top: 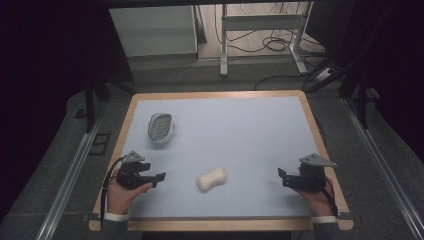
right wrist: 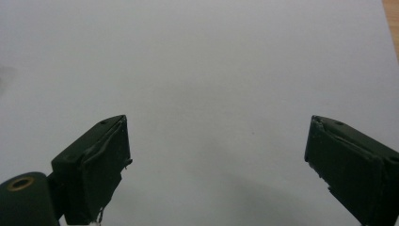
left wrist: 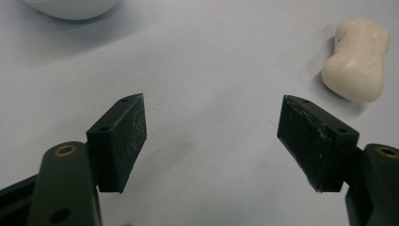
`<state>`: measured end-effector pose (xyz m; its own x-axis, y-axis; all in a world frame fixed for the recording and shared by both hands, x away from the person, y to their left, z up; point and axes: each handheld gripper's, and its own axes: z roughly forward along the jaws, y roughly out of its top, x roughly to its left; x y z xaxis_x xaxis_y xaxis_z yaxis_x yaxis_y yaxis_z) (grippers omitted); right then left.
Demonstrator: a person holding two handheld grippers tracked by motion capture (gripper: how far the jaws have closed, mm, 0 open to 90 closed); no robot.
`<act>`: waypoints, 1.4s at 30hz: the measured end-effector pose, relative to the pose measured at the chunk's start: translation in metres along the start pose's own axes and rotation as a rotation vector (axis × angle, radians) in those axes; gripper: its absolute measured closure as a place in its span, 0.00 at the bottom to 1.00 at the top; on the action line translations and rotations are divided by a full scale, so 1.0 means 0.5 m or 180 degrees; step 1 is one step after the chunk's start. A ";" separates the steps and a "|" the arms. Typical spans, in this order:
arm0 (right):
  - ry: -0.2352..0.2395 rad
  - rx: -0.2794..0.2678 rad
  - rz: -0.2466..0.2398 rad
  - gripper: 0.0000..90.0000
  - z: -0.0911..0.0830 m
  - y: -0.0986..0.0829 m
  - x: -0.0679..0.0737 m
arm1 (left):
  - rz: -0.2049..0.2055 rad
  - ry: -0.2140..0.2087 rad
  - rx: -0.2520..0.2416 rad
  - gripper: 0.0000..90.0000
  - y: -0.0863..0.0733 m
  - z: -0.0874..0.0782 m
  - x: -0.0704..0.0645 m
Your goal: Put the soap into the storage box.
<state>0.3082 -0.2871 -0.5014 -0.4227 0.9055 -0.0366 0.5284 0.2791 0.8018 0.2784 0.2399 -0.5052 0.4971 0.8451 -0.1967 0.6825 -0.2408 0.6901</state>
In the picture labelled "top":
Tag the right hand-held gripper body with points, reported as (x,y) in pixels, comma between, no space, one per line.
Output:
(312,176)

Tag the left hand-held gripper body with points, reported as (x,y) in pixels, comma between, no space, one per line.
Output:
(130,176)

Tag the person's left hand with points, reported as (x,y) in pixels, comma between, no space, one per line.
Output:
(120,197)

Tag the person's right hand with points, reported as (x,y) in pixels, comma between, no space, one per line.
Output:
(316,201)

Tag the grey oval mesh basket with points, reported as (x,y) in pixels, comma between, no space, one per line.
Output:
(161,128)

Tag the black floor plate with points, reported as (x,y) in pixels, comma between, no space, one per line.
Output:
(100,144)

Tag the cream bone-shaped toy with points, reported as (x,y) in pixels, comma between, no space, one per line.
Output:
(212,179)

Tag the pale table mat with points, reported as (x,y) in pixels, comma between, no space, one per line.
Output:
(233,140)

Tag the black metal stand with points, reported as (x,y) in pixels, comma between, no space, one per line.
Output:
(361,96)
(91,100)

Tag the white power strip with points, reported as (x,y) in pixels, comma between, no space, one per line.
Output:
(324,74)

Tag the white cabinet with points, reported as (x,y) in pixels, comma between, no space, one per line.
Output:
(153,31)

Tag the dark curtain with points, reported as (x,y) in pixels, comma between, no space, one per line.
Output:
(383,40)
(50,50)

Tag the aluminium floor rail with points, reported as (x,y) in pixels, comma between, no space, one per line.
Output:
(68,181)
(383,166)

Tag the white metal desk frame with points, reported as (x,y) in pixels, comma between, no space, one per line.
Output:
(260,22)

